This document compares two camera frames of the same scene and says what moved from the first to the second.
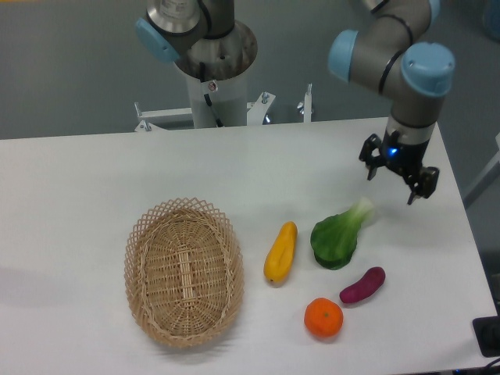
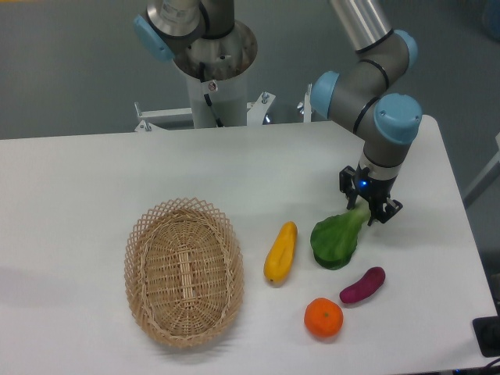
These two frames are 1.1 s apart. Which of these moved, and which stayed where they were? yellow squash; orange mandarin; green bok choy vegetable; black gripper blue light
Moved: black gripper blue light
Stayed: orange mandarin; green bok choy vegetable; yellow squash
